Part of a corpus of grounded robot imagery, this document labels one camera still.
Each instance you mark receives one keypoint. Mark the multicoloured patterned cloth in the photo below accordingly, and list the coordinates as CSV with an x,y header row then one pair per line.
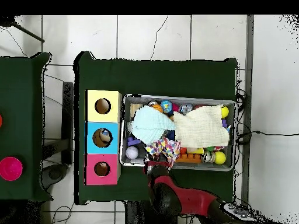
x,y
163,148

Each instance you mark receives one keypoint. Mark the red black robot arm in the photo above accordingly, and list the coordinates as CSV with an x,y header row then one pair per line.
x,y
196,200

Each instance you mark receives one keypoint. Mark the wooden box with three holes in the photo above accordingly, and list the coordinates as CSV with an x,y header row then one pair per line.
x,y
103,121

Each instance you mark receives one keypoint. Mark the shallow clear mesh bin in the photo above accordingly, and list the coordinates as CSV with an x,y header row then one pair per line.
x,y
229,161

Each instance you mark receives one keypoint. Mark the white baseball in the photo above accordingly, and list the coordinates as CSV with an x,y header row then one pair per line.
x,y
131,152

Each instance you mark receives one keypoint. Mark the purple toy block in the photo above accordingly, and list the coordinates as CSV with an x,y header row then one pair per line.
x,y
133,141

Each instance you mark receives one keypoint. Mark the orange toy brick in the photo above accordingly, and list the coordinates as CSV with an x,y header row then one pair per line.
x,y
189,157

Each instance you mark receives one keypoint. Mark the mint waffle cloth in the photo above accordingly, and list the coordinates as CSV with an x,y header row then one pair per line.
x,y
152,123

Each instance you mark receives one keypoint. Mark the crushed silver drink can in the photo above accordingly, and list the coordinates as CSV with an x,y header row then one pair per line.
x,y
207,157

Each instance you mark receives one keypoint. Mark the orange toy basketball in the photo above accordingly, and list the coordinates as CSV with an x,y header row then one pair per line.
x,y
158,107

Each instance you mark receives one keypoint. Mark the blue globe ball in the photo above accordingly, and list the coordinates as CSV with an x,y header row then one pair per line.
x,y
166,106

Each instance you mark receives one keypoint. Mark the cream waffle cloth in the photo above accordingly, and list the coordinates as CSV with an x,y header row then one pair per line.
x,y
201,126

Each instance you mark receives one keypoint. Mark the yellow ball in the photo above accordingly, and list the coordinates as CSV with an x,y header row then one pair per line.
x,y
219,157

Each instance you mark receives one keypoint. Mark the grey round base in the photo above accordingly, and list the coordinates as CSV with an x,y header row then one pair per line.
x,y
55,176

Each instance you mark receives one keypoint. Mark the pink round disc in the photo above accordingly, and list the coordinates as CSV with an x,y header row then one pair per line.
x,y
10,169

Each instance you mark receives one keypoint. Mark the green cloth side table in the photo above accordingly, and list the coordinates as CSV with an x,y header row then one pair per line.
x,y
21,93

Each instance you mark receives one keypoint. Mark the black stand pole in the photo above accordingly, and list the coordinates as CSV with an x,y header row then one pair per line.
x,y
5,21

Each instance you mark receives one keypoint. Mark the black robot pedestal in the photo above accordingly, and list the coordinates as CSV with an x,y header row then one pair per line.
x,y
138,214

